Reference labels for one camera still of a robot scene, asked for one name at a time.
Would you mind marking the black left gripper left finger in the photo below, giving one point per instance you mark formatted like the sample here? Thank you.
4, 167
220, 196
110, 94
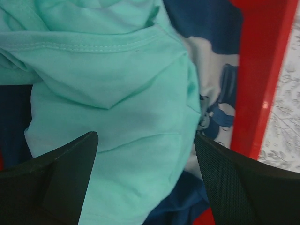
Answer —
49, 189

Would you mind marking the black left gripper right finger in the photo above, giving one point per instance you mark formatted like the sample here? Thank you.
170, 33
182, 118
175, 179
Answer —
243, 191

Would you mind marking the mint green t-shirt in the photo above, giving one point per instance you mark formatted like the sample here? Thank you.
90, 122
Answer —
116, 67

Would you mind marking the floral patterned table mat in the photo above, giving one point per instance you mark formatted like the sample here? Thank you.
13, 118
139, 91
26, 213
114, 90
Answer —
281, 144

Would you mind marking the red plastic bin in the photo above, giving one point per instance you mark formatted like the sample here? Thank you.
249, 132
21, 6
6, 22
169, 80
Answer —
264, 35

